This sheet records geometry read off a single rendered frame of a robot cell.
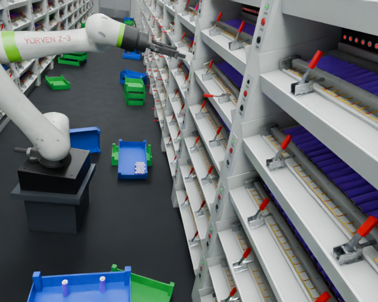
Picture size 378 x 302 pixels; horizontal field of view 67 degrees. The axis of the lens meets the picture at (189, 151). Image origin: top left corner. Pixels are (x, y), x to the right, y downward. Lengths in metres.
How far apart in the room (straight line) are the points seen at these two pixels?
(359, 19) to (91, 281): 1.02
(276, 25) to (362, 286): 0.56
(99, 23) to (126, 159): 1.22
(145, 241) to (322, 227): 1.21
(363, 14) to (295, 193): 0.35
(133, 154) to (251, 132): 1.49
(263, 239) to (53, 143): 0.90
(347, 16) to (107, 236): 1.48
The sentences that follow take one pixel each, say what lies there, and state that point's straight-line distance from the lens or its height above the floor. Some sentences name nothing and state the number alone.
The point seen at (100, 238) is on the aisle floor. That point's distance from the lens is 1.69.
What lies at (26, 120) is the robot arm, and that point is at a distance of 1.26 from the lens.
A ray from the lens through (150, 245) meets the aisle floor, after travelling 1.66.
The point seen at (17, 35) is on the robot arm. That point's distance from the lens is 1.34.
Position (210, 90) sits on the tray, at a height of 0.89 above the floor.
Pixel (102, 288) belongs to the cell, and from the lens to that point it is 1.08.
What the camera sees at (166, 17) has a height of 0.98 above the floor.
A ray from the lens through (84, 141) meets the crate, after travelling 2.39.
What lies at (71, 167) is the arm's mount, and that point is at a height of 0.38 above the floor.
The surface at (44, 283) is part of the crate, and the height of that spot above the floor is 0.34.
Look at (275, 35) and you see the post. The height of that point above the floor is 1.17.
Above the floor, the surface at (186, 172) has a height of 0.33.
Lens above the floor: 1.24
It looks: 30 degrees down
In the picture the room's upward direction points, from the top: 9 degrees clockwise
